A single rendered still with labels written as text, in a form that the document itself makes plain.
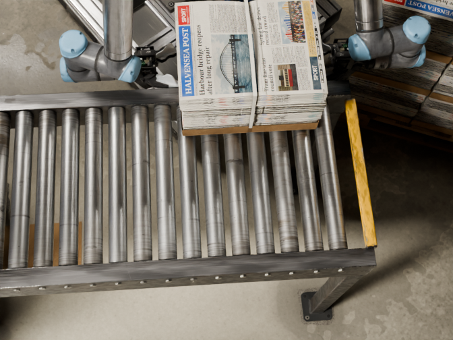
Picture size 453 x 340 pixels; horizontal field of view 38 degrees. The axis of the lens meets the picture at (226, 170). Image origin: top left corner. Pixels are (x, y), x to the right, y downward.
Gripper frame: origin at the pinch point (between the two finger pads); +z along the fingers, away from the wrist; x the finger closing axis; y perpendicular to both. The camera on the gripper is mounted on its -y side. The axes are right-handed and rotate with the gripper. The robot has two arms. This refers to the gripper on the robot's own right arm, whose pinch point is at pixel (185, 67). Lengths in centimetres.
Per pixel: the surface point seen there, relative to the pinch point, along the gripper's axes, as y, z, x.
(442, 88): -33, 90, 6
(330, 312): -78, 49, -62
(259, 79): 24.8, 18.5, -18.1
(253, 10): 24.5, 18.6, 2.3
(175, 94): 1.8, -3.1, -9.3
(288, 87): 24.8, 25.5, -20.8
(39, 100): 1.8, -41.5, -9.5
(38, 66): -78, -63, 48
